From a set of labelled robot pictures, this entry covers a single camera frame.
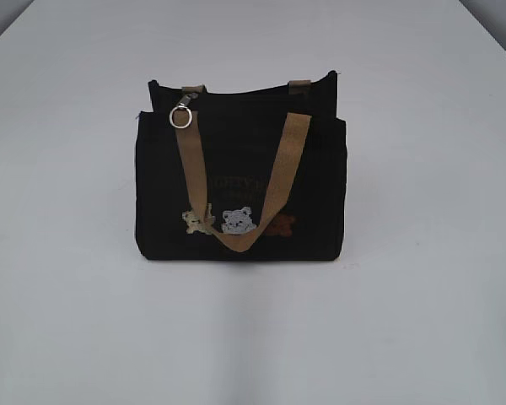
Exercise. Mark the black fabric tote bag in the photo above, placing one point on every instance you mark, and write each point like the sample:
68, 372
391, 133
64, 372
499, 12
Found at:
240, 134

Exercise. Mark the silver zipper pull with ring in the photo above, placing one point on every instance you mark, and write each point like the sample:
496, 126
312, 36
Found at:
180, 117

